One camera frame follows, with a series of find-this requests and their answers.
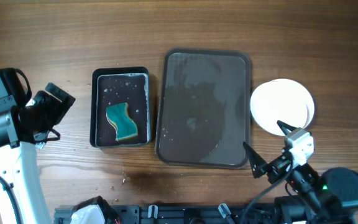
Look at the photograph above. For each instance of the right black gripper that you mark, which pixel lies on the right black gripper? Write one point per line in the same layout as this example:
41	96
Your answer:
278	167

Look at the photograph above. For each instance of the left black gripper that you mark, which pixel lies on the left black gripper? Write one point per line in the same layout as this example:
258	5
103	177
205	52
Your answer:
57	108

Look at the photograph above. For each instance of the white plate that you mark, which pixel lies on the white plate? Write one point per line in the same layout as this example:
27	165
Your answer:
281	99

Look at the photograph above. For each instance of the green yellow sponge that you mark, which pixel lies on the green yellow sponge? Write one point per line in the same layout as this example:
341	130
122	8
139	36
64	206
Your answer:
118	117

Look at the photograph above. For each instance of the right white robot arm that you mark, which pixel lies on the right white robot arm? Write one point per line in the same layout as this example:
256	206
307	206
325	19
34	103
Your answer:
331	197

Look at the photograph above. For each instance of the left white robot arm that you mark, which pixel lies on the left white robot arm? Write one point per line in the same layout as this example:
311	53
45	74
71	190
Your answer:
23	131

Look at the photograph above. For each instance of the small black water tray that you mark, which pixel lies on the small black water tray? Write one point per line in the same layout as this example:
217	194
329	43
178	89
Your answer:
111	86

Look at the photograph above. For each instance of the large dark serving tray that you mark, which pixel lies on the large dark serving tray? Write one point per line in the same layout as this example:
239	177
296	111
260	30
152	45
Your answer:
204	108

